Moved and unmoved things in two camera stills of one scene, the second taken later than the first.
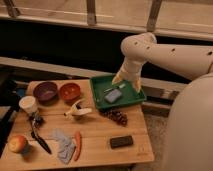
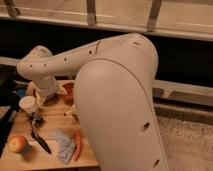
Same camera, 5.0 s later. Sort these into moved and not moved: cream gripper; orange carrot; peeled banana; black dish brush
Moved: cream gripper
Not moved: peeled banana; orange carrot; black dish brush
